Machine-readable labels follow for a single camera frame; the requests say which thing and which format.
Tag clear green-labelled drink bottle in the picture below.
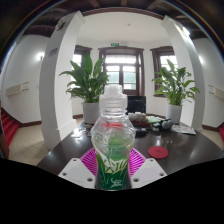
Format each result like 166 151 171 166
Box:
90 83 137 191

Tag dark-framed window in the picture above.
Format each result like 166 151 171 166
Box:
149 45 178 98
71 44 93 69

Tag white wall radiator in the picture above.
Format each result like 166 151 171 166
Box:
5 81 31 98
207 84 224 101

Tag tray of small jars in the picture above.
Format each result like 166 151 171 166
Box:
127 111 150 128

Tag black chair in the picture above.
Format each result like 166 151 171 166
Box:
126 95 148 115

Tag printed magazine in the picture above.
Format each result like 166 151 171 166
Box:
171 124 198 136

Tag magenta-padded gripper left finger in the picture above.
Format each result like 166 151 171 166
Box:
57 147 98 190

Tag flat round red coaster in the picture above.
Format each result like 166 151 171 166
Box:
147 145 170 160

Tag green book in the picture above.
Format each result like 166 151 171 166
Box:
146 115 163 125

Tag grey round device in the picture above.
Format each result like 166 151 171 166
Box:
158 118 175 131

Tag leafy plant in white pot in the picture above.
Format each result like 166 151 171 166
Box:
58 52 111 125
151 58 201 125

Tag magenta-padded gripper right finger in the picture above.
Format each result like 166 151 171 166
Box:
128 147 168 190

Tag small black box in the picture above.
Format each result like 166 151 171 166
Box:
134 127 148 139

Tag dark wooden glazed door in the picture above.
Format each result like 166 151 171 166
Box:
97 46 146 98

